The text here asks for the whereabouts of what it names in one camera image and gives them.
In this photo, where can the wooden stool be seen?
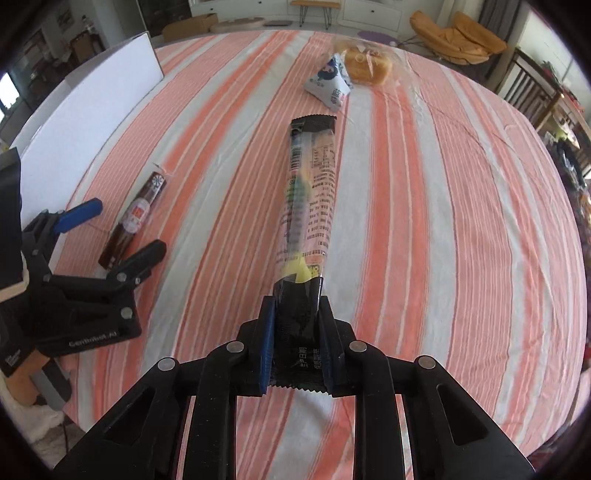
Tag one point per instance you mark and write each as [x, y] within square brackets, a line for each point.
[314, 3]

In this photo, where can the white foam board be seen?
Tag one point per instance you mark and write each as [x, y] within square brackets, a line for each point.
[83, 115]

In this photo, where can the orange striped tablecloth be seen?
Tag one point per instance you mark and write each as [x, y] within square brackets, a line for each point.
[438, 230]

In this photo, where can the white triangular snack packet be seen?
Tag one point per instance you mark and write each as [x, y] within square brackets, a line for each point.
[330, 83]

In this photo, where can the purple mat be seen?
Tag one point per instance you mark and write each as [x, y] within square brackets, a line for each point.
[376, 36]

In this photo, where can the orange lounge chair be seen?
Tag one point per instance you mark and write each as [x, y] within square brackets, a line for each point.
[457, 39]

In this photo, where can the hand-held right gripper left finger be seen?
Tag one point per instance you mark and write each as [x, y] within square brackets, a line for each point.
[265, 350]

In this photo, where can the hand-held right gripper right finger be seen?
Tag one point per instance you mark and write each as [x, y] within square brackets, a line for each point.
[328, 355]

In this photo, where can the dark wooden chair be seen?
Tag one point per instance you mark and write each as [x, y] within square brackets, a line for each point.
[531, 87]

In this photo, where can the white TV cabinet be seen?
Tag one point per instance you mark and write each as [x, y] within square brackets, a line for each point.
[369, 11]

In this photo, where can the bread in clear bag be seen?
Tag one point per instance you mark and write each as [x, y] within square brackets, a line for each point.
[369, 67]

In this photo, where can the brown sausage stick packet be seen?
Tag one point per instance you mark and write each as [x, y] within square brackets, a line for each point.
[136, 214]

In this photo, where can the long black snack packet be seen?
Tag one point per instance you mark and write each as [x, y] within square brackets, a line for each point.
[309, 207]

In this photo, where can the person's left hand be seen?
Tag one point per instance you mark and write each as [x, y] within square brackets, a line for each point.
[23, 381]

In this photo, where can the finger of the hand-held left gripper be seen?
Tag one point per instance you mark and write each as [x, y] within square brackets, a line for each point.
[83, 210]
[143, 258]

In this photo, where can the cardboard box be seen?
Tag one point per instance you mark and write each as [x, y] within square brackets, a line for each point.
[189, 27]

